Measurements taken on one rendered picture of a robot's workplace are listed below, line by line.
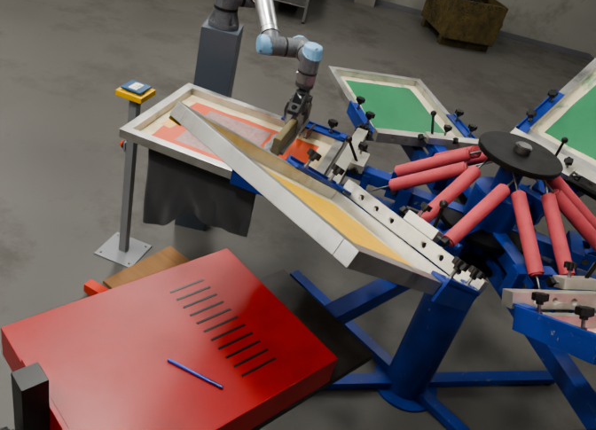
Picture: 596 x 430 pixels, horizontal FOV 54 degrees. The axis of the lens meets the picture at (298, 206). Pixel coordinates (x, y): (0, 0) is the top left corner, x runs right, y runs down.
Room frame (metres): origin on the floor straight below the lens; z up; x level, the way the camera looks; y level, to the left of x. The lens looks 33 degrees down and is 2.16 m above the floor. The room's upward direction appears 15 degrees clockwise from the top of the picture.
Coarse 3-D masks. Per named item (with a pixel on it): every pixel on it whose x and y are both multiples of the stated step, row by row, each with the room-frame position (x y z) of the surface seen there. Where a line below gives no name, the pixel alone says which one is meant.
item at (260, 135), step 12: (192, 108) 2.37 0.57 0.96; (204, 108) 2.40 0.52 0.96; (216, 120) 2.32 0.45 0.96; (228, 120) 2.35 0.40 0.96; (240, 120) 2.39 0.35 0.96; (240, 132) 2.27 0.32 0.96; (252, 132) 2.30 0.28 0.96; (264, 132) 2.33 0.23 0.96; (276, 132) 2.36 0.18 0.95; (264, 144) 2.23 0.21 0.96; (300, 144) 2.31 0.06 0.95; (300, 156) 2.21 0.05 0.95
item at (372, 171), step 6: (366, 168) 2.10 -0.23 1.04; (372, 168) 2.11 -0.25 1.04; (348, 174) 2.08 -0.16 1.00; (360, 174) 2.07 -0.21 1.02; (366, 174) 2.07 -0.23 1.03; (372, 174) 2.07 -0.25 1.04; (378, 174) 2.08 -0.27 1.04; (384, 174) 2.09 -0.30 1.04; (390, 174) 2.11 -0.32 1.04; (360, 180) 2.07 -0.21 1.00; (372, 180) 2.06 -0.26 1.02; (378, 180) 2.06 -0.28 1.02; (384, 180) 2.06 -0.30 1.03; (378, 186) 2.06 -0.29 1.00
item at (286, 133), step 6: (294, 120) 2.15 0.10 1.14; (288, 126) 2.08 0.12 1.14; (294, 126) 2.13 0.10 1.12; (282, 132) 2.02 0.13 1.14; (288, 132) 2.05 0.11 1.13; (294, 132) 2.15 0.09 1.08; (276, 138) 1.96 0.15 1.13; (282, 138) 1.98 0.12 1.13; (288, 138) 2.07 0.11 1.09; (276, 144) 1.96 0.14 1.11; (282, 144) 1.99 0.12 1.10; (276, 150) 1.96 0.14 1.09
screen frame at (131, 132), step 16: (176, 96) 2.38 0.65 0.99; (208, 96) 2.49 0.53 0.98; (224, 96) 2.51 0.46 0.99; (160, 112) 2.21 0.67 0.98; (240, 112) 2.46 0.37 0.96; (256, 112) 2.45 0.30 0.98; (128, 128) 1.99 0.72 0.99; (304, 128) 2.41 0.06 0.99; (144, 144) 1.95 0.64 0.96; (160, 144) 1.94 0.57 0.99; (336, 144) 2.34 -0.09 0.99; (192, 160) 1.92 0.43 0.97; (208, 160) 1.92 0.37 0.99; (224, 176) 1.89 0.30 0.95
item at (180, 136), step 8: (160, 128) 2.12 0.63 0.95; (168, 128) 2.14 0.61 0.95; (176, 128) 2.16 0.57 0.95; (184, 128) 2.18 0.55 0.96; (160, 136) 2.06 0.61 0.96; (168, 136) 2.08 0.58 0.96; (176, 136) 2.09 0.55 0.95; (184, 136) 2.11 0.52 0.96; (192, 136) 2.13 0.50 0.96; (176, 144) 2.03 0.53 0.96; (184, 144) 2.05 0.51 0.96; (192, 144) 2.07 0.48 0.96; (200, 144) 2.08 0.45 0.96; (200, 152) 2.02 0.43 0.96; (208, 152) 2.03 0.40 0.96
